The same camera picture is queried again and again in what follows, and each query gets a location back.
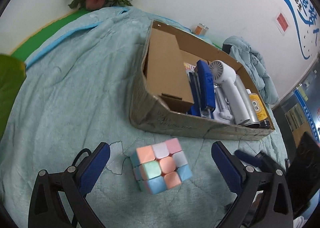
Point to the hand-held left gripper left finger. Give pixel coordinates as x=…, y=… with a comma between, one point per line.
x=95, y=168

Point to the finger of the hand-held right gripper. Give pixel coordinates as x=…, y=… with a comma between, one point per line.
x=246, y=157

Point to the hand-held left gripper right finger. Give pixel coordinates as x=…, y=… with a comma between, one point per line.
x=227, y=168

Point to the silver metal can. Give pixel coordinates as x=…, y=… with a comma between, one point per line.
x=245, y=108

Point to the yellow jar with black lid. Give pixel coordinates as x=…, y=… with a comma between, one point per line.
x=257, y=108

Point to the pastel puzzle cube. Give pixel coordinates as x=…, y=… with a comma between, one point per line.
x=160, y=165

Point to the blue stapler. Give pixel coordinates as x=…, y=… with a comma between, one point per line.
x=206, y=82

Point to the white hair dryer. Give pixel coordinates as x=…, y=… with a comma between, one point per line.
x=222, y=72

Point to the colourful printed puzzle box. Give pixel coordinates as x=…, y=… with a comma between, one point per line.
x=190, y=67

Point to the brown cardboard box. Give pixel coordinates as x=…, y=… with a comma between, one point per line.
x=162, y=72

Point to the glass door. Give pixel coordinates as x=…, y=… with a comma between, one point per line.
x=297, y=108

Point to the light blue padded jacket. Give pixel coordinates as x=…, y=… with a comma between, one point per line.
x=255, y=62

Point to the green mat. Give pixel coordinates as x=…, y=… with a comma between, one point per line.
x=50, y=32

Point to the red wall sign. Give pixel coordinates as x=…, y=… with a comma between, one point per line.
x=283, y=22

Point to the blue wall decal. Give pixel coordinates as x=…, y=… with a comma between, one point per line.
x=287, y=0

